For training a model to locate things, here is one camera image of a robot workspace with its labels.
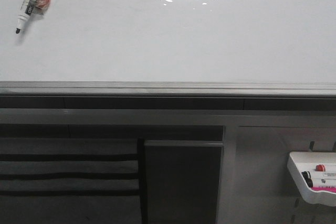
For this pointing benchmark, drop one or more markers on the dark grey rectangular panel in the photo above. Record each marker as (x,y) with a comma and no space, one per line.
(183,183)

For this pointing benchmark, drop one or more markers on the white marker tray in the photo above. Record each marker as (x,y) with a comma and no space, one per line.
(299,162)

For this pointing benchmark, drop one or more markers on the grey black-striped fabric panel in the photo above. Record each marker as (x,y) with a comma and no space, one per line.
(77,180)

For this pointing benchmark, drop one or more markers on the black-capped marker in tray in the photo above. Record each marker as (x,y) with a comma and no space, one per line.
(319,179)

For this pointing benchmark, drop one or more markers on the red-capped marker in tray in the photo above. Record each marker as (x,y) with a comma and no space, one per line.
(328,168)

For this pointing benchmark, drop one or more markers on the pink item in tray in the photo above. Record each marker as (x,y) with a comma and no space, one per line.
(328,189)

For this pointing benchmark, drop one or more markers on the white whiteboard with frame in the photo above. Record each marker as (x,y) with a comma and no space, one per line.
(200,47)

